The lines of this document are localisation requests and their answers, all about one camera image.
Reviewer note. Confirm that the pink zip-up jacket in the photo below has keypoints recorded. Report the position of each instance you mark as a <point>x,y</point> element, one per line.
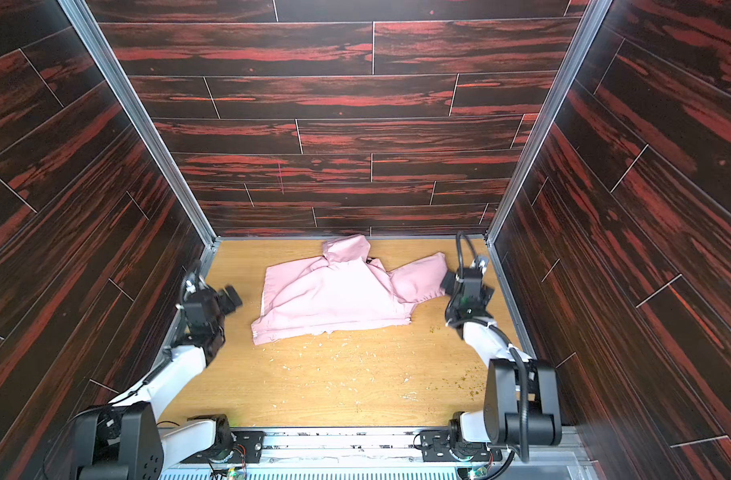
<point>344,289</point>

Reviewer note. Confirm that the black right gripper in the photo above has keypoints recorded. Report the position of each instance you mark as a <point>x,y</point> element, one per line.
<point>456,283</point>

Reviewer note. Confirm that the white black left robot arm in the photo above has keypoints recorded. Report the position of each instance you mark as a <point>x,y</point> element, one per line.
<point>122,439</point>

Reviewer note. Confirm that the aluminium frame rail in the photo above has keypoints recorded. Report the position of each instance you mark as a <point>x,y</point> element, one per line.
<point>81,18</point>
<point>587,29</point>

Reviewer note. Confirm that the aluminium frame rail right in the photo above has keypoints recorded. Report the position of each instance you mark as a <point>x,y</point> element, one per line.
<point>587,29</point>

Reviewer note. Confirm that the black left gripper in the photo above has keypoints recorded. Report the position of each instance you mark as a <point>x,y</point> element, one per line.
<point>223,300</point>

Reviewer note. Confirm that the aluminium frame rail left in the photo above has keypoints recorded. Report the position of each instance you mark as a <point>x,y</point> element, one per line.
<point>81,18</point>

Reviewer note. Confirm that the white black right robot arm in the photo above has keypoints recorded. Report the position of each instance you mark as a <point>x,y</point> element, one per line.
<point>520,406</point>

